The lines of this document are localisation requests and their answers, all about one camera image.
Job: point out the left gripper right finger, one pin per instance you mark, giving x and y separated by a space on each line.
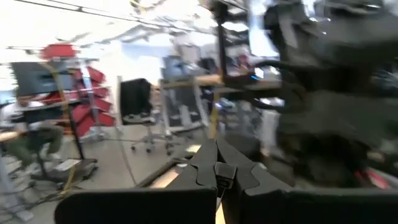
295 208

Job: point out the black monitor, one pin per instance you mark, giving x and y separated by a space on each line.
40 77

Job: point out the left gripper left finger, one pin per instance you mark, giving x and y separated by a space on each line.
140 208

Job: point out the person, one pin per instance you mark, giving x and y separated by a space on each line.
28 124

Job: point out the black labelled device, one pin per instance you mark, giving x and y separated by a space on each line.
239 81

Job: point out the metal shelf rack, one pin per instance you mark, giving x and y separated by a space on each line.
88 93

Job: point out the black desk pole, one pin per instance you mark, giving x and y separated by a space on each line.
221 46

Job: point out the red storage bin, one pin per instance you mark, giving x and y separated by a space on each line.
94 74
59 51
99 126
93 109

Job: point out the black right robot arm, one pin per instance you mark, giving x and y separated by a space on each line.
342 37

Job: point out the black office chair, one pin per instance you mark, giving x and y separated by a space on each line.
135 96

